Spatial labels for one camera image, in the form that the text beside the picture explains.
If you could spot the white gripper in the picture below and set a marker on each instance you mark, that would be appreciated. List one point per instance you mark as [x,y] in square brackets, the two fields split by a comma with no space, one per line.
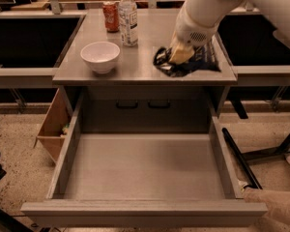
[190,30]

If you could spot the blue chip bag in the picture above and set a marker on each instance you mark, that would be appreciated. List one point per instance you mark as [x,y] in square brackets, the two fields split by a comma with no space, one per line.
[202,59]

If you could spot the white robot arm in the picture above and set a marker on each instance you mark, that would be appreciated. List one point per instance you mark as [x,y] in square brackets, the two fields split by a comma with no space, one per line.
[276,11]

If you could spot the grey cabinet counter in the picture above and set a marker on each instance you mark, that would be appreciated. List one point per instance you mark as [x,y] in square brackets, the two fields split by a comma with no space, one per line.
[135,78]

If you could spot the grey open top drawer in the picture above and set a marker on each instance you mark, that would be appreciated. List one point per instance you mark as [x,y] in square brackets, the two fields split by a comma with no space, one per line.
[143,180]

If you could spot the clear plastic water bottle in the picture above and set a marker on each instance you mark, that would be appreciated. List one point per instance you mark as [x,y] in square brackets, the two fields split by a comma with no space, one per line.
[127,11]

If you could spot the white ceramic bowl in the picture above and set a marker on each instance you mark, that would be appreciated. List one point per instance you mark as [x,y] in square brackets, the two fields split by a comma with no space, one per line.
[100,57]

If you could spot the orange soda can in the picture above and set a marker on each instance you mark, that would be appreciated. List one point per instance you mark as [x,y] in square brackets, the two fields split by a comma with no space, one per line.
[110,12]

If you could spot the black metal stand leg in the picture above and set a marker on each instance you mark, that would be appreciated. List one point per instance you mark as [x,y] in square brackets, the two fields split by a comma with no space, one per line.
[263,154]

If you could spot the brown cardboard box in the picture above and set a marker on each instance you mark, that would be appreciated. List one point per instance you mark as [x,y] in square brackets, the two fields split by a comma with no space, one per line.
[51,131]

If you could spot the beige cloth bottom right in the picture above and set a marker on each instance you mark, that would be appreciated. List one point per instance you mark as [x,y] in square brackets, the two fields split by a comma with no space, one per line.
[277,202]

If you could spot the black drawer handle right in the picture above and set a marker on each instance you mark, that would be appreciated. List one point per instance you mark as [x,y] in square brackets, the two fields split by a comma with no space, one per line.
[157,104]

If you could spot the black drawer handle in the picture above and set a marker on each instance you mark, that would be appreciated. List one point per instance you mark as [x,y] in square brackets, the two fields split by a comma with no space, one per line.
[124,104]
[157,104]

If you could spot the black drawer handle left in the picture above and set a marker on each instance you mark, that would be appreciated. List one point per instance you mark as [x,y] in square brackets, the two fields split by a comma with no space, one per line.
[124,104]

